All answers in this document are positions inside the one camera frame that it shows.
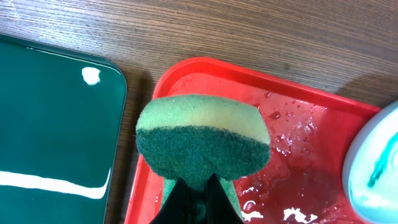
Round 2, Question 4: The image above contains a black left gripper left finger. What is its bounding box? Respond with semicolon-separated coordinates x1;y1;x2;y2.
150;178;192;224

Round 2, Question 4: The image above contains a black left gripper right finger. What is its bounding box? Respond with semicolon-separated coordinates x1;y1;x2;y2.
204;174;244;224

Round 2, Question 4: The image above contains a green scrubbing sponge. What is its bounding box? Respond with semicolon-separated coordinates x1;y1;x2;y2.
136;95;271;223

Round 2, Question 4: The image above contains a white plate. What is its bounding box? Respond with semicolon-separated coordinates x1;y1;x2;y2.
343;101;397;223

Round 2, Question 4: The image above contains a red plastic tray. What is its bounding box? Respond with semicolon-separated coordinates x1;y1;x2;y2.
124;56;382;224

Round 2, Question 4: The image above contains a black tray with green water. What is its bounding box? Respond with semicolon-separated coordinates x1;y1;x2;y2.
1;35;127;223

